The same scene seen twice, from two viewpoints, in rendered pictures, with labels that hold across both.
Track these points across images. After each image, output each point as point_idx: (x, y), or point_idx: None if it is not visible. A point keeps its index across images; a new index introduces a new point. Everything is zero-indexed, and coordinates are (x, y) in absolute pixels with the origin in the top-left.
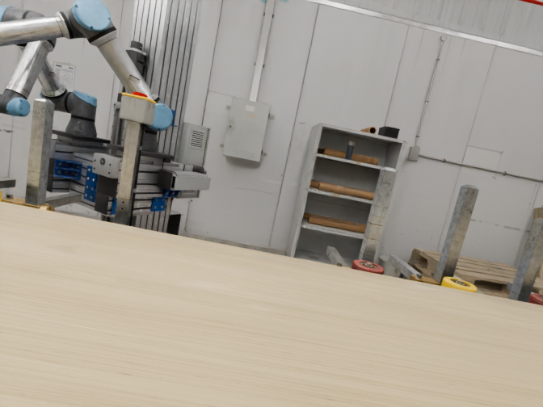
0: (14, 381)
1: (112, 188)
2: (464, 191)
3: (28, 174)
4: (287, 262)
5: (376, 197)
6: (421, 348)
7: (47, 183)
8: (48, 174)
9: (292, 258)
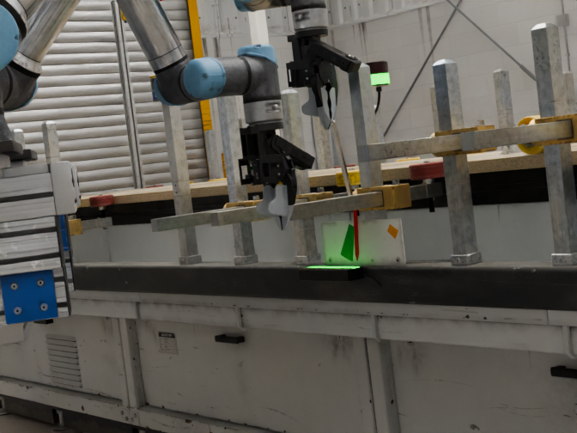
0: (319, 171)
1: (69, 229)
2: (21, 135)
3: (243, 167)
4: (159, 191)
5: (57, 149)
6: (197, 185)
7: (68, 291)
8: (64, 265)
9: (145, 192)
